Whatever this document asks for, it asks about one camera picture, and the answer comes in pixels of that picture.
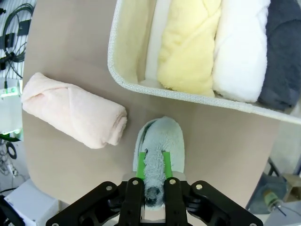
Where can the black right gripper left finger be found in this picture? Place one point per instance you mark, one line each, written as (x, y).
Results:
(131, 202)

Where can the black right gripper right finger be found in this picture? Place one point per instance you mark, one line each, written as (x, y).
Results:
(175, 202)

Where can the grey-green cone towel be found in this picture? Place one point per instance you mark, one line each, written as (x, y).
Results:
(162, 136)

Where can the yellow towel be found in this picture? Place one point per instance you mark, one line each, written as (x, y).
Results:
(185, 51)

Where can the white towel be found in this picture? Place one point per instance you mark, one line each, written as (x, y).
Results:
(240, 54)

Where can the dark grey towel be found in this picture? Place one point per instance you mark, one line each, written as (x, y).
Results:
(282, 58)

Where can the white box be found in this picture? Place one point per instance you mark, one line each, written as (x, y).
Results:
(30, 202)

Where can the pink rolled towel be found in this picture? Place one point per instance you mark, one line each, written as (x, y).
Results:
(70, 108)

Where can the white device with green light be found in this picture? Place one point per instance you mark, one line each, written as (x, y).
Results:
(8, 113)

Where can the cream fabric storage bin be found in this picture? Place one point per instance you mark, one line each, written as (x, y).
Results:
(127, 42)

